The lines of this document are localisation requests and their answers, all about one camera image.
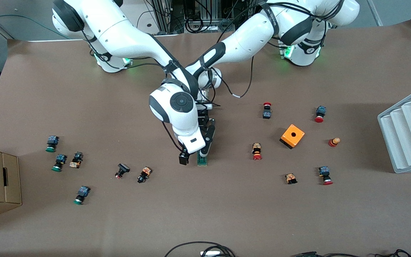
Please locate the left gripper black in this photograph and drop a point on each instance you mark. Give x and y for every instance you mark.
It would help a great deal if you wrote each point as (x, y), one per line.
(202, 120)

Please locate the green terminal rail block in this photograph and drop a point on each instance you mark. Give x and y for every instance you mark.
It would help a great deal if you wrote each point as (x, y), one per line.
(202, 161)

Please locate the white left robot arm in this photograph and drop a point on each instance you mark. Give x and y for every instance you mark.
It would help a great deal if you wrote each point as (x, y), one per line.
(248, 35)

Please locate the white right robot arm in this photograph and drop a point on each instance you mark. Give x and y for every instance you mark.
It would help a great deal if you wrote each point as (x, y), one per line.
(120, 32)

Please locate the red mushroom button orange block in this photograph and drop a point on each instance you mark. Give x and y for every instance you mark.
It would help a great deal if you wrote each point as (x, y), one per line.
(257, 151)

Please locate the red pushbutton black contact block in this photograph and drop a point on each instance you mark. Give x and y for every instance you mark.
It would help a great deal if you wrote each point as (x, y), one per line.
(267, 111)

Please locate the small orange contact block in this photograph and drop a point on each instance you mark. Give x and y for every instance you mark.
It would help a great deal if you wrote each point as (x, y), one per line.
(290, 178)

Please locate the green pushbutton blue contact block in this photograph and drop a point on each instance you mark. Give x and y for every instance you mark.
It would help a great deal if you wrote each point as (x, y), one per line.
(81, 194)
(59, 162)
(51, 142)

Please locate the red mushroom button blue block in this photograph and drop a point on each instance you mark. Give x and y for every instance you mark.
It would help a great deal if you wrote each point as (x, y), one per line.
(320, 113)
(325, 175)

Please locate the red orange button head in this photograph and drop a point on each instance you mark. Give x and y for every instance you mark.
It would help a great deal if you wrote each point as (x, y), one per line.
(334, 142)

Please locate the white mounting plate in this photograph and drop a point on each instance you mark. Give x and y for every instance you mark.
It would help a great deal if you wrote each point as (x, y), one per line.
(146, 18)

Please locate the white ridged tray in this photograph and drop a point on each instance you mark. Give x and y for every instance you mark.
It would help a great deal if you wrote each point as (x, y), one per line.
(409, 135)

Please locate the black square-head switch red tip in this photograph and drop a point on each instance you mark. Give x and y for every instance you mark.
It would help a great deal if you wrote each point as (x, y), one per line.
(122, 169)

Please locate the orange button enclosure box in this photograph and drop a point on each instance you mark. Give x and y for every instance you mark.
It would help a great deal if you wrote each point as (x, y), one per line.
(291, 137)

